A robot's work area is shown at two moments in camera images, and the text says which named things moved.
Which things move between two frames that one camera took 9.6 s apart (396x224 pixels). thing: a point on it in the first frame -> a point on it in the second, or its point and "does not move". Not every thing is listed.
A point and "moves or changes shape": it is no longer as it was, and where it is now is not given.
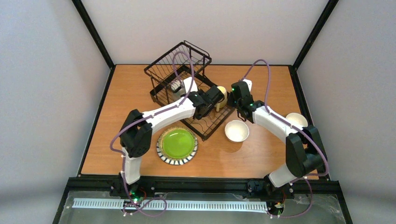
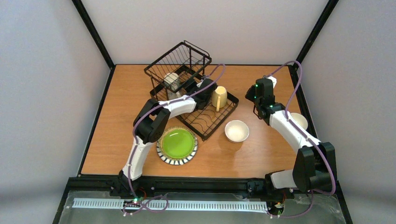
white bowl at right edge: (298, 119) does not move
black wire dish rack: (178, 77) does not move
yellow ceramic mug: (222, 103) does not move
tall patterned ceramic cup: (176, 84) moves or changes shape
